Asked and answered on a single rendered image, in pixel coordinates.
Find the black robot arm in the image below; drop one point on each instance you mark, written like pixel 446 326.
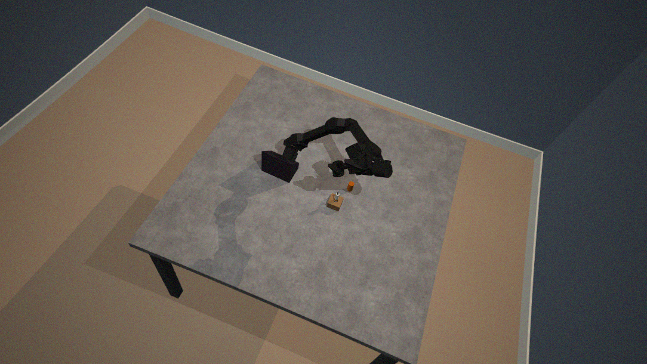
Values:
pixel 299 141

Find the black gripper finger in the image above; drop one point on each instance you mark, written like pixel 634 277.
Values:
pixel 335 167
pixel 357 162

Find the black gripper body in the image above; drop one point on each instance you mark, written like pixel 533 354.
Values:
pixel 367 164

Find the brown square block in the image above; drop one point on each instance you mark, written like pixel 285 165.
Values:
pixel 334 205

